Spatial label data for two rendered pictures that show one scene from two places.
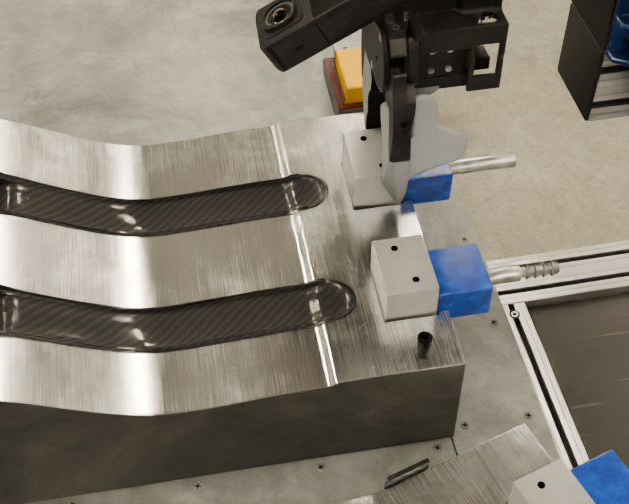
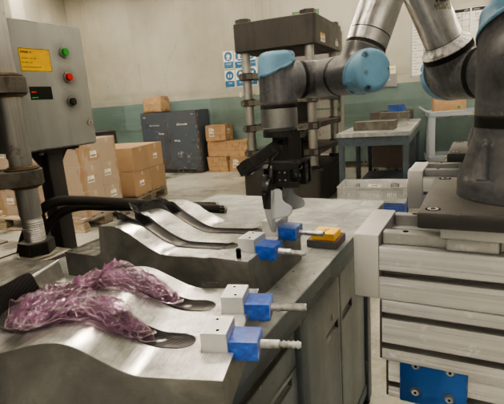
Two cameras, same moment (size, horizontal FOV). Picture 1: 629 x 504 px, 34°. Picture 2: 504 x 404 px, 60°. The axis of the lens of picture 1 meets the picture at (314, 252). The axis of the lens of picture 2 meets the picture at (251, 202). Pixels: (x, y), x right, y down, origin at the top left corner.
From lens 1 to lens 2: 66 cm
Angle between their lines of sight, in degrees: 47
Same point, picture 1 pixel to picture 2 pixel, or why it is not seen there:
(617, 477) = (264, 297)
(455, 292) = (261, 246)
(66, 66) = not seen: hidden behind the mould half
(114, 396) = (155, 247)
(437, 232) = (308, 270)
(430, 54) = (279, 174)
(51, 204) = (187, 218)
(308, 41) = (246, 165)
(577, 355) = not seen: outside the picture
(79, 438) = (142, 257)
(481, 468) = not seen: hidden behind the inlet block
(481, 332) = (292, 291)
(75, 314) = (166, 233)
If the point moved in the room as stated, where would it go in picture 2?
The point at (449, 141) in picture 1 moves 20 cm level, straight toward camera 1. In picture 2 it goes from (285, 208) to (207, 232)
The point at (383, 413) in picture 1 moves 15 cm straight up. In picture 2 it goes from (224, 280) to (217, 204)
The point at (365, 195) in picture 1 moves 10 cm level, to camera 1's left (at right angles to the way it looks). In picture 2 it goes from (265, 229) to (230, 224)
